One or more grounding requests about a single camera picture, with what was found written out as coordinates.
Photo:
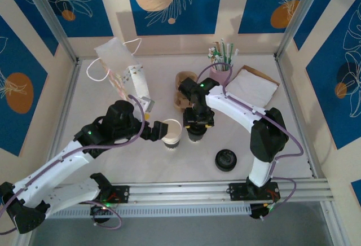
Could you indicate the aluminium frame post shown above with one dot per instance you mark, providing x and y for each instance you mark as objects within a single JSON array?
[
  {"x": 307, "y": 12},
  {"x": 50, "y": 20}
]

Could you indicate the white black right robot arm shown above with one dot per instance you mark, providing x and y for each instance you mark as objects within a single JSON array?
[{"x": 234, "y": 112}]

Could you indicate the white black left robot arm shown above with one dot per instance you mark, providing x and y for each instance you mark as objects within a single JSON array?
[{"x": 56, "y": 167}]

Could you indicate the aluminium mounting rail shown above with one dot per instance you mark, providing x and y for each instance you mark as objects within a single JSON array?
[{"x": 180, "y": 193}]

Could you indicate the animal print paper gift bag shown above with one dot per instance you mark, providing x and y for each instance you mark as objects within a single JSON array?
[{"x": 138, "y": 85}]

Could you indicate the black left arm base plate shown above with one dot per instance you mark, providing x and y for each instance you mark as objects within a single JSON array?
[{"x": 121, "y": 193}]

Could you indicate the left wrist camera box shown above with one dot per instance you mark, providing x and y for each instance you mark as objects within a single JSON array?
[{"x": 147, "y": 105}]

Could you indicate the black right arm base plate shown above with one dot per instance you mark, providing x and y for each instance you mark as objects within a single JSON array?
[{"x": 238, "y": 191}]

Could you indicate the aluminium table side rail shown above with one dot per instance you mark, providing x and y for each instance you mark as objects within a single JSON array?
[
  {"x": 67, "y": 102},
  {"x": 285, "y": 82}
]

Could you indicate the brown pulp cup carrier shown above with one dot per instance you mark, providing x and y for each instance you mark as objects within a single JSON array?
[{"x": 184, "y": 76}]

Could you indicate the brown wooden stirrer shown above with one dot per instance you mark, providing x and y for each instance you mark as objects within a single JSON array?
[{"x": 217, "y": 45}]

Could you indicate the black controller board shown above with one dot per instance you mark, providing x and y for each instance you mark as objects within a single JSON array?
[
  {"x": 101, "y": 209},
  {"x": 258, "y": 212}
]

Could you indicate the pink straw holder cup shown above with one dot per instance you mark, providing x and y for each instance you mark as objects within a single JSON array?
[{"x": 222, "y": 74}]

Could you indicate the white napkin stack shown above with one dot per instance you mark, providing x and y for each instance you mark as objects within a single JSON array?
[{"x": 253, "y": 83}]

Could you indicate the lidded black paper coffee cup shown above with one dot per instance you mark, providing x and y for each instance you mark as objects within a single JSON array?
[{"x": 196, "y": 136}]

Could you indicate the black plastic cup lid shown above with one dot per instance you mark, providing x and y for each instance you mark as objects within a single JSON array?
[{"x": 226, "y": 160}]

